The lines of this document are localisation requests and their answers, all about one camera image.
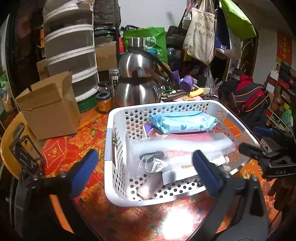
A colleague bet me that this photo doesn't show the clear zip bag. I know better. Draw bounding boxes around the clear zip bag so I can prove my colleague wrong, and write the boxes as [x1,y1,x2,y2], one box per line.
[129,136,236,174]

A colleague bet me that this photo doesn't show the light blue wipes pack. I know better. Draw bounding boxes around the light blue wipes pack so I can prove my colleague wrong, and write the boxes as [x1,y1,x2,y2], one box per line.
[149,111,218,134]

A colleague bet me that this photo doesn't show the purple tissue pack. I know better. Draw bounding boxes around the purple tissue pack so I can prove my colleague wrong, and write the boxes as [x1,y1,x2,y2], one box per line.
[144,125,162,137]

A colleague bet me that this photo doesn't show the white plush toy blue clothes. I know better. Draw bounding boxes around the white plush toy blue clothes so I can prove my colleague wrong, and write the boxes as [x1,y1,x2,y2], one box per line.
[223,156,231,172]

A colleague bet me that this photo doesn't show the red black jacket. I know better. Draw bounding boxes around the red black jacket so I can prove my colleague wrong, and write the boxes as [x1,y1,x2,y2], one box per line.
[218,74,271,130]

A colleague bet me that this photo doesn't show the white shelf with items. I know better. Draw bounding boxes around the white shelf with items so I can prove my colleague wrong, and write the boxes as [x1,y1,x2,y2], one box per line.
[264,61,295,133]

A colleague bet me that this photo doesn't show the white perforated plastic basket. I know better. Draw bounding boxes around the white perforated plastic basket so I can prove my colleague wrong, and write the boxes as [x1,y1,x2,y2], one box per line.
[104,100,259,207]

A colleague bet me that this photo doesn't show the brown cardboard box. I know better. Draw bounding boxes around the brown cardboard box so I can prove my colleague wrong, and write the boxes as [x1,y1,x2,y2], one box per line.
[16,71,80,140]

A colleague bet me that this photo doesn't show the orange jam jar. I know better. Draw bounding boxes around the orange jam jar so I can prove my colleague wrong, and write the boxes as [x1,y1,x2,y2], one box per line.
[96,92,112,113]

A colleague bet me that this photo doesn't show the yellow banana-shaped object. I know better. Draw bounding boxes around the yellow banana-shaped object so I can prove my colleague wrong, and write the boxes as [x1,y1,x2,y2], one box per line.
[189,88,204,98]

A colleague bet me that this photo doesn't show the wooden chair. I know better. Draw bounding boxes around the wooden chair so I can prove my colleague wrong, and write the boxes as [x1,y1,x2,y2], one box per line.
[1,112,46,180]

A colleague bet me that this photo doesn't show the purple plastic cup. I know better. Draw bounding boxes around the purple plastic cup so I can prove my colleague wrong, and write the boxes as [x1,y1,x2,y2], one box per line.
[171,70,194,93]

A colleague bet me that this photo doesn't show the navy white tote bag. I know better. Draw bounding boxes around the navy white tote bag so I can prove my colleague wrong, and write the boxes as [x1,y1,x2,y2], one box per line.
[215,7,241,60]

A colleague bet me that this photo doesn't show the stainless steel kettle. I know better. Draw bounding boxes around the stainless steel kettle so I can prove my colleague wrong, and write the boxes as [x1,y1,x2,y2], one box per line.
[115,37,175,107]

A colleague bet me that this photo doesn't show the beige canvas tote bag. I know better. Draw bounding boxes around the beige canvas tote bag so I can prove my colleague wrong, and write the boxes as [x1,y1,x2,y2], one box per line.
[183,0,216,65]

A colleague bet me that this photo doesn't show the lime green bag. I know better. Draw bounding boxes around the lime green bag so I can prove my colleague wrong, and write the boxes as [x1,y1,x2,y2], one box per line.
[220,0,257,41]

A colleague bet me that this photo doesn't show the grey stacked drawer unit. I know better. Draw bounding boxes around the grey stacked drawer unit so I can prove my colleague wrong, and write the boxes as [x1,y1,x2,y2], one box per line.
[43,1,99,102]

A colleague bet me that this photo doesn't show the green shopping bag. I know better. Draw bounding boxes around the green shopping bag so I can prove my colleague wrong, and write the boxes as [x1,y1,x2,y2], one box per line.
[123,27,168,64]

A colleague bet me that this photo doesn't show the black bag on shelf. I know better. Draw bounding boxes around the black bag on shelf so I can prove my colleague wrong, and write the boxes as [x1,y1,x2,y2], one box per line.
[93,0,121,25]

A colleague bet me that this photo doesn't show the red wall scroll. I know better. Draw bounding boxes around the red wall scroll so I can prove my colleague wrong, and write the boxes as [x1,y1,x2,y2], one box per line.
[276,31,292,65]

